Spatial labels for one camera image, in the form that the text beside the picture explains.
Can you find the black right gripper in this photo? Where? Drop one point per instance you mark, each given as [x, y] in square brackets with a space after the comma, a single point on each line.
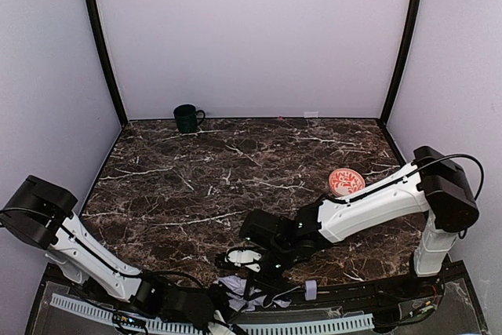
[261, 278]

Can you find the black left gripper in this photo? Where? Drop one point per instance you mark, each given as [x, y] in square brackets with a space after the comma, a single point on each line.
[219, 312]

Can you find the lavender folding umbrella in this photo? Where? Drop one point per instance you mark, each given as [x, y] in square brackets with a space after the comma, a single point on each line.
[245, 297]

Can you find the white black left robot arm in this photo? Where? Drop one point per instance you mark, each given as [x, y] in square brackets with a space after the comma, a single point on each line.
[41, 215]

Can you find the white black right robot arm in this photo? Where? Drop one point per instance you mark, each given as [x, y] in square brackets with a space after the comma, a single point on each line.
[432, 183]

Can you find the red patterned ceramic bowl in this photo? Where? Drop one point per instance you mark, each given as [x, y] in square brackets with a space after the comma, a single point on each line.
[344, 181]

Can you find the black cup holder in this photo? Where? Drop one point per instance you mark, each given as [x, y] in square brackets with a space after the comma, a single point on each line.
[188, 118]

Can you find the small circuit board with wires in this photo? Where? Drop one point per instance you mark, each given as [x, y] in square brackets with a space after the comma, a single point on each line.
[127, 318]

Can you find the grey slotted cable duct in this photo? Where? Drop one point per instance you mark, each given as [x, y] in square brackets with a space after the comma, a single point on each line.
[156, 326]

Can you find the black front table rail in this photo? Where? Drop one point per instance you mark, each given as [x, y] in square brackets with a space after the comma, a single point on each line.
[171, 295]

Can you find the white tape label on wall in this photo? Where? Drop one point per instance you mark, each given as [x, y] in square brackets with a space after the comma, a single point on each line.
[310, 114]

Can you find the black left corner post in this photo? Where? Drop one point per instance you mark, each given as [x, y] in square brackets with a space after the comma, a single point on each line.
[105, 61]

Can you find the black corner post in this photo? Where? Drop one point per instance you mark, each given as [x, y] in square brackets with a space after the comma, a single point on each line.
[400, 63]
[105, 61]

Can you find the black right corner post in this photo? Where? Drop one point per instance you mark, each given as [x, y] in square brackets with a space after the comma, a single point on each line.
[400, 63]

